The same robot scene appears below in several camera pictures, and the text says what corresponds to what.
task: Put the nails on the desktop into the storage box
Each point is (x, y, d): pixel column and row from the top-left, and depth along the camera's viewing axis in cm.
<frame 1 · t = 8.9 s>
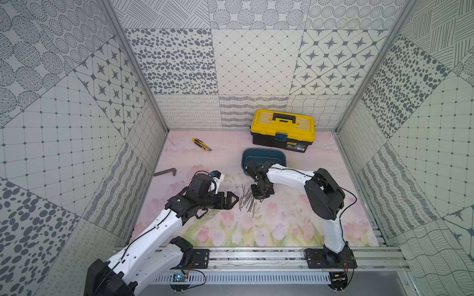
left hand: (231, 194, 76), fingers open
right hand: (261, 198, 91), fingers closed
yellow black toolbox: (291, 131, 102), point 16 cm above the table
teal plastic storage box: (260, 155, 109), point 2 cm above the table
yellow black utility knife: (201, 144, 114), point 3 cm above the table
dark metal hex key: (173, 169, 103), on the table
steel nail pile left: (242, 198, 94), on the table
steel nail pile middle: (247, 195, 95), on the table
steel nail pile right: (248, 198, 93), on the table
steel nail pile lower: (253, 209, 90), on the table

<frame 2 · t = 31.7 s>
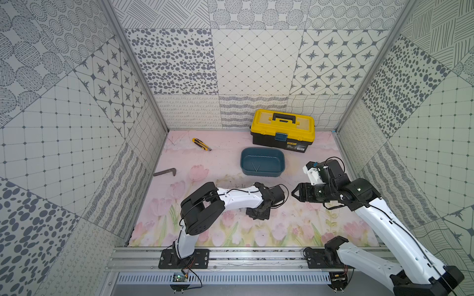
left hand: (262, 214, 85), fingers closed
right hand: (299, 196, 71), fingers open
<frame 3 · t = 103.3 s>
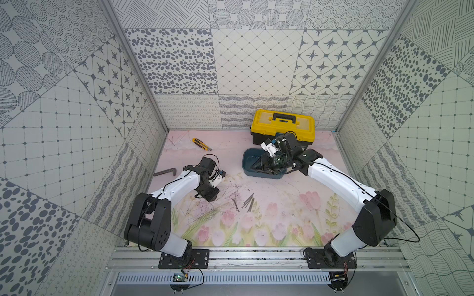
left hand: (211, 192, 88), fingers open
right hand: (254, 170, 77), fingers open
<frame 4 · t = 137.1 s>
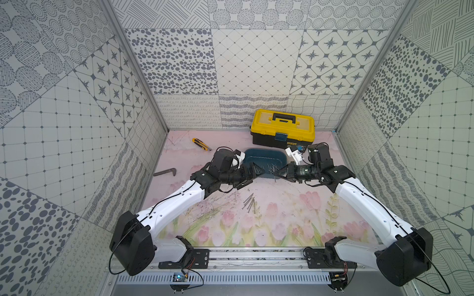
left hand: (261, 172, 72), fingers open
right hand: (275, 175, 74), fingers closed
